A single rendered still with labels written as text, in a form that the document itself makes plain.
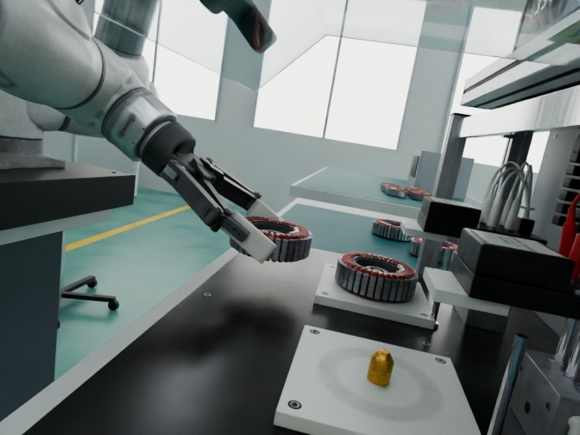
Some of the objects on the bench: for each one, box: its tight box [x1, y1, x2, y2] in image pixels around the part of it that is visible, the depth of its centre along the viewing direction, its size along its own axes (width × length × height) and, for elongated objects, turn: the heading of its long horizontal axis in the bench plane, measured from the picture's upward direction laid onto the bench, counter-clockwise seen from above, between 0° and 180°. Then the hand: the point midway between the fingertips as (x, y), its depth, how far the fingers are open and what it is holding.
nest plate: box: [274, 325, 481, 435], centre depth 36 cm, size 15×15×1 cm
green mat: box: [281, 203, 451, 272], centre depth 108 cm, size 94×61×1 cm, turn 41°
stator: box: [335, 252, 419, 302], centre depth 59 cm, size 11×11×4 cm
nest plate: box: [313, 263, 435, 330], centre depth 60 cm, size 15×15×1 cm
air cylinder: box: [510, 349, 580, 435], centre depth 34 cm, size 5×8×6 cm
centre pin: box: [367, 349, 394, 387], centre depth 36 cm, size 2×2×3 cm
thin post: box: [431, 248, 453, 328], centre depth 52 cm, size 2×2×10 cm
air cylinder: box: [454, 306, 512, 334], centre depth 57 cm, size 5×8×6 cm
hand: (268, 236), depth 58 cm, fingers closed on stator, 11 cm apart
